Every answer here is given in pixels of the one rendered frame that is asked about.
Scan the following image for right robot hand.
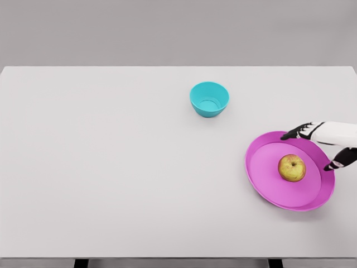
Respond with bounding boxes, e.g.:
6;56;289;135
279;121;357;171

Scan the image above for yellow-green apple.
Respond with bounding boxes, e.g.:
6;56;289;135
277;154;307;183

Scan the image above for pink plate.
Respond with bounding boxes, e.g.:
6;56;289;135
245;131;335;212

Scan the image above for blue bowl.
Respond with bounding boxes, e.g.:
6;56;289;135
190;81;230;118

